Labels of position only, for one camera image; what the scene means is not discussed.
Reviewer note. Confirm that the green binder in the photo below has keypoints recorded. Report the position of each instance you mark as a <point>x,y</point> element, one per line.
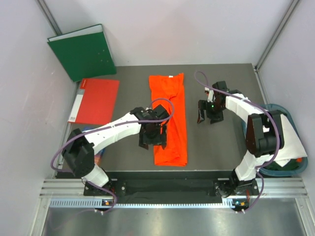
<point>83,53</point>

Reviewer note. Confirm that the blue book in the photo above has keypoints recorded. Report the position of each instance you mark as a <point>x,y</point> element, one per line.
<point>97,156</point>

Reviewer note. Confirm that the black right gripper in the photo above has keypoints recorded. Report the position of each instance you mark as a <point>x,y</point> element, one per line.
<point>204,105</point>

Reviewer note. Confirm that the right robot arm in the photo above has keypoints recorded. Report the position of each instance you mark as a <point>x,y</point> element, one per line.
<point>234,99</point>

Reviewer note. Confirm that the teal laundry basket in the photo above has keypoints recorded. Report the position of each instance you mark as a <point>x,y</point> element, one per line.
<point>270,137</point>

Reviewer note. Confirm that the white t-shirt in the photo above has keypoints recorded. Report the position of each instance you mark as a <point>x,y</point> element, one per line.
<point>293,147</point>

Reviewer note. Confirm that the orange t-shirt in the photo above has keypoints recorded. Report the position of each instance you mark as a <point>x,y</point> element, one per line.
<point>169,92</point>

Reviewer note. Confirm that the black mounting plate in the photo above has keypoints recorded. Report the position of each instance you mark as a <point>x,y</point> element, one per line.
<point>204,187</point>

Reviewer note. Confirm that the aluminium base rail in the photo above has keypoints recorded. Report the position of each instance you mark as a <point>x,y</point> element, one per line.
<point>72,193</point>

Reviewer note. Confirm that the red folder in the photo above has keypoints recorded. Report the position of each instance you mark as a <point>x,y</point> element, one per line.
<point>94,102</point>

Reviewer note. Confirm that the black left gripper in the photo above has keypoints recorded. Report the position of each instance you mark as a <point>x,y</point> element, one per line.
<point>160,139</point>

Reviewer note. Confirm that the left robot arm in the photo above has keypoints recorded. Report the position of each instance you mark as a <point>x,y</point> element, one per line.
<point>79,153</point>

